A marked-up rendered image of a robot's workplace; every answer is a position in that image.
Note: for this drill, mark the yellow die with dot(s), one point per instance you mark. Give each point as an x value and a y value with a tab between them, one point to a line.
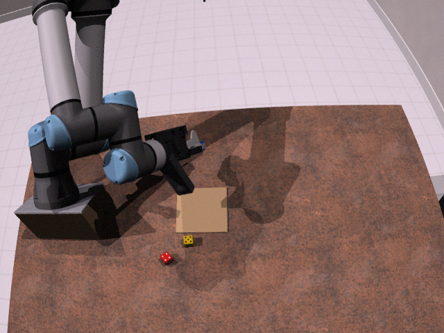
188	241

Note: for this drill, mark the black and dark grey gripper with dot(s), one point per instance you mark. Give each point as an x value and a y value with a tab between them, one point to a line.
172	139

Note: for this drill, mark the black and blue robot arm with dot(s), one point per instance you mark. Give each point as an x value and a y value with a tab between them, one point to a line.
82	121

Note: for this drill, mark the red die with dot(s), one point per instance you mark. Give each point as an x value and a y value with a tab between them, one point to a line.
166	258

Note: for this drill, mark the beige flat mat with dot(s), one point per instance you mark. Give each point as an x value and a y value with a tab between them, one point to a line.
203	211

